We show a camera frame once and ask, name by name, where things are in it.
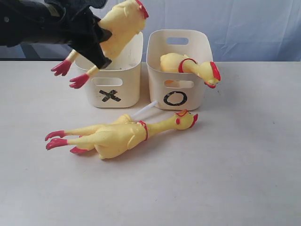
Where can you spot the whole yellow rubber chicken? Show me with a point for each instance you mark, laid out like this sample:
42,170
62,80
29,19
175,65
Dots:
177,63

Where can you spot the severed chicken head with tube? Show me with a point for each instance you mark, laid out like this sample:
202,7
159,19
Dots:
144,109

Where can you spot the cream bin marked X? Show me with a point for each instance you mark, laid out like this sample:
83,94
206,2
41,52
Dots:
118,85

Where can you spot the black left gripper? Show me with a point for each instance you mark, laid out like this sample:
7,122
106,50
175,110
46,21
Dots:
78,28

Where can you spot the blue backdrop curtain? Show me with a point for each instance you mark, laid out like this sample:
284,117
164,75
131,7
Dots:
238,30

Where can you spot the cream bin marked O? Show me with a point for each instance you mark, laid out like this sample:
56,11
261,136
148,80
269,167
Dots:
176,91

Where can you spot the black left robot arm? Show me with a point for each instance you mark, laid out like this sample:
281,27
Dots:
25,21

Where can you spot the headless yellow rubber chicken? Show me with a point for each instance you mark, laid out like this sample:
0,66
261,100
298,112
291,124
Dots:
124,21

